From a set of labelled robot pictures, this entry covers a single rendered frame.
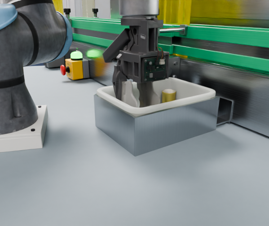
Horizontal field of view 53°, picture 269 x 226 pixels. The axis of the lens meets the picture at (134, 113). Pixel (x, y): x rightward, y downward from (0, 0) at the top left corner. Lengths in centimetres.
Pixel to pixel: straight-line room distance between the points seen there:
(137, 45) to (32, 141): 27
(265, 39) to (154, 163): 34
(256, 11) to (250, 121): 32
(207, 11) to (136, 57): 49
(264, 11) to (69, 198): 66
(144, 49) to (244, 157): 27
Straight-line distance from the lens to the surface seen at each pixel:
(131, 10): 52
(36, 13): 65
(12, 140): 57
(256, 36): 64
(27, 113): 59
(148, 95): 59
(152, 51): 52
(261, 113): 63
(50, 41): 64
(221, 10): 91
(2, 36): 56
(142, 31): 51
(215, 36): 71
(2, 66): 56
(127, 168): 48
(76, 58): 107
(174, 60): 76
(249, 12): 85
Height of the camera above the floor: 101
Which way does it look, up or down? 21 degrees down
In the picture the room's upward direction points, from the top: straight up
